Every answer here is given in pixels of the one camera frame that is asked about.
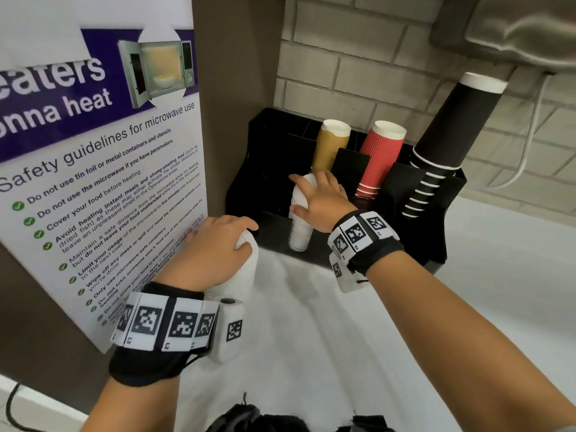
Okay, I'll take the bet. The person's right forearm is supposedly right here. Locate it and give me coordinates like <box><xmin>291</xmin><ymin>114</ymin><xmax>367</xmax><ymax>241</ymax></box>
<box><xmin>367</xmin><ymin>249</ymin><xmax>576</xmax><ymax>432</ymax></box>

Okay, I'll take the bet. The black power cable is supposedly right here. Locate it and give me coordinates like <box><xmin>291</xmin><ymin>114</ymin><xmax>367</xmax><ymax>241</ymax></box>
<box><xmin>5</xmin><ymin>383</ymin><xmax>46</xmax><ymax>432</ymax></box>

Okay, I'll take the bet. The microwave safety poster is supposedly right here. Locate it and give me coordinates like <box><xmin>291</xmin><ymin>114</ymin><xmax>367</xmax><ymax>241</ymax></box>
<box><xmin>0</xmin><ymin>0</ymin><xmax>209</xmax><ymax>354</ymax></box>

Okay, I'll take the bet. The black chest harness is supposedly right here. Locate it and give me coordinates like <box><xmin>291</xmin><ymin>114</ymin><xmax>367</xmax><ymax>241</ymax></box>
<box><xmin>218</xmin><ymin>402</ymin><xmax>397</xmax><ymax>432</ymax></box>

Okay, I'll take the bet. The black cup holder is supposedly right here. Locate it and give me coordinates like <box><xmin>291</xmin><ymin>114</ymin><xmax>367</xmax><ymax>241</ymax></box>
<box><xmin>224</xmin><ymin>107</ymin><xmax>468</xmax><ymax>275</ymax></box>

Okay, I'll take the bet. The black right wrist marker band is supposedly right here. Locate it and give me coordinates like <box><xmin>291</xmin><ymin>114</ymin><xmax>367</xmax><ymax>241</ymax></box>
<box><xmin>327</xmin><ymin>210</ymin><xmax>405</xmax><ymax>277</ymax></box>

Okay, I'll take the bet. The person's left forearm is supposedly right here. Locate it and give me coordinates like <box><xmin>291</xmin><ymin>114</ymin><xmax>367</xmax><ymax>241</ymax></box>
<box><xmin>80</xmin><ymin>377</ymin><xmax>181</xmax><ymax>432</ymax></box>

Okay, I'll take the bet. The black left wrist marker band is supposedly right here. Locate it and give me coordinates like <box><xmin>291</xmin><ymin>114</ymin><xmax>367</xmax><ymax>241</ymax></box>
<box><xmin>109</xmin><ymin>281</ymin><xmax>221</xmax><ymax>388</ymax></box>

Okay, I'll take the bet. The stack of black paper cups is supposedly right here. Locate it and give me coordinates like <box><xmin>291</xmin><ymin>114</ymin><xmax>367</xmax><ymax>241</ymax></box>
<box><xmin>401</xmin><ymin>71</ymin><xmax>509</xmax><ymax>220</ymax></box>

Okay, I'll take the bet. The black wrist marker band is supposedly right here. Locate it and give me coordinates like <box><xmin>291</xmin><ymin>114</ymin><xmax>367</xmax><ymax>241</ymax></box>
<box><xmin>327</xmin><ymin>210</ymin><xmax>405</xmax><ymax>277</ymax></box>
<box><xmin>109</xmin><ymin>281</ymin><xmax>221</xmax><ymax>388</ymax></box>

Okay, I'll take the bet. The person's right hand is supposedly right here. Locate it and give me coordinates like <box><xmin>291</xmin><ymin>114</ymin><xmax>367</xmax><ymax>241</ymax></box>
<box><xmin>287</xmin><ymin>170</ymin><xmax>361</xmax><ymax>235</ymax></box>

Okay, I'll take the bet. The grey wall-mounted appliance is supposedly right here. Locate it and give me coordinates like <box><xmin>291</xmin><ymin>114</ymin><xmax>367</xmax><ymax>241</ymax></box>
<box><xmin>430</xmin><ymin>0</ymin><xmax>576</xmax><ymax>75</ymax></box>

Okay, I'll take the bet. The stack of gold paper cups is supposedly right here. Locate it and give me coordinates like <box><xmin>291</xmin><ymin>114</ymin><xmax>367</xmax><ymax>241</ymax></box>
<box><xmin>310</xmin><ymin>119</ymin><xmax>352</xmax><ymax>174</ymax></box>

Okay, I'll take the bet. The stack of red paper cups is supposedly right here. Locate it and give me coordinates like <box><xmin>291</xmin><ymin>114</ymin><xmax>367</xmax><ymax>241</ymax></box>
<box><xmin>355</xmin><ymin>120</ymin><xmax>408</xmax><ymax>199</ymax></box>

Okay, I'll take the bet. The black camera cable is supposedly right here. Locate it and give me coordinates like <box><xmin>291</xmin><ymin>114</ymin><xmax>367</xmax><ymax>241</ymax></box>
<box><xmin>182</xmin><ymin>350</ymin><xmax>212</xmax><ymax>370</ymax></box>

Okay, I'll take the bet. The white wall cable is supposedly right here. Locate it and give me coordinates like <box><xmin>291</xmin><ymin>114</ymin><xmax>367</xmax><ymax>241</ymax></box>
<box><xmin>472</xmin><ymin>74</ymin><xmax>552</xmax><ymax>190</ymax></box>

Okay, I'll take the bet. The person's left hand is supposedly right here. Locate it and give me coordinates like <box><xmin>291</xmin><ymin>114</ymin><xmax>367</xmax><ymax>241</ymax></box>
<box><xmin>155</xmin><ymin>215</ymin><xmax>260</xmax><ymax>293</ymax></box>

